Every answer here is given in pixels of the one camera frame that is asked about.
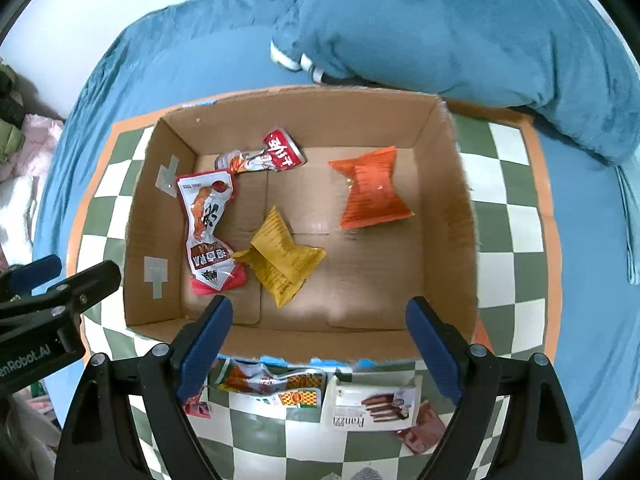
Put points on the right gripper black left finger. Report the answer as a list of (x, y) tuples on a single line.
[(171, 374)]

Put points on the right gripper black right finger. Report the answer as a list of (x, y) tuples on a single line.
[(468, 377)]

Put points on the green orange carrot snack pack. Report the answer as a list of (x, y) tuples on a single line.
[(294, 388)]

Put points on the white Franzzi biscuit box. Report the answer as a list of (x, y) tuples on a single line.
[(355, 407)]

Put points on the yellow snack packet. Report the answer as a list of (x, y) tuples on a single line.
[(281, 265)]

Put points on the red white long snack pack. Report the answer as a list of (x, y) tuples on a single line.
[(198, 405)]

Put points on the dark red snack packet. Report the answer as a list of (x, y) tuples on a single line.
[(426, 433)]

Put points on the green white checkered mat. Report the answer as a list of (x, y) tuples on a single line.
[(518, 253)]

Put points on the pile of clothes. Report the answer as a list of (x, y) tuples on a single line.
[(28, 142)]

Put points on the orange snack packet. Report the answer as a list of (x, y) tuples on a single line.
[(372, 197)]

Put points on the light blue folded cloth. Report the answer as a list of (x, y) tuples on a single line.
[(628, 175)]

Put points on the cardboard box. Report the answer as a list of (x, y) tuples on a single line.
[(354, 304)]

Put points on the small red white snack pack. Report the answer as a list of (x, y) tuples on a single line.
[(279, 153)]

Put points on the blue bed sheet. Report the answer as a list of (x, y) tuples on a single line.
[(201, 47)]

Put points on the blue pillow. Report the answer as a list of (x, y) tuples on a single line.
[(558, 57)]

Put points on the striped blue white cloth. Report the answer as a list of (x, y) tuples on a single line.
[(286, 51)]

